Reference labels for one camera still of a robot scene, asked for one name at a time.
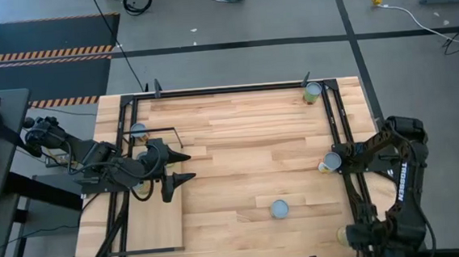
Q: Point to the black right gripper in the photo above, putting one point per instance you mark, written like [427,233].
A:
[362,236]

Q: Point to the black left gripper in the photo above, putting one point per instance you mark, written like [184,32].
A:
[155,162]

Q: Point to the white tomato label can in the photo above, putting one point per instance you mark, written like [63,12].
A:
[331,162]

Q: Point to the teal yellow corn can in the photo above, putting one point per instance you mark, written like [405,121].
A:
[279,209]

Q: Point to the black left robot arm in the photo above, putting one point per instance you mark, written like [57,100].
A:
[97,154]

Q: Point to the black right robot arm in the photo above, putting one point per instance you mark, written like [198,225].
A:
[403,181]

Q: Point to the brown label tin can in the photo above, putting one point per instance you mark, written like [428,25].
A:
[138,130]

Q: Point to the green label tin can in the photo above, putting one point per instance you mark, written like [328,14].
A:
[312,92]

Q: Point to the black hazard striped floor mat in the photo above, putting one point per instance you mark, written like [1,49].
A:
[45,36]
[48,80]

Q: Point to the black side table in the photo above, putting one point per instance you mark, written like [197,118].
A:
[14,119]

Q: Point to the black aluminium table frame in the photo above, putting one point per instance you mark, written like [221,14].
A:
[231,90]

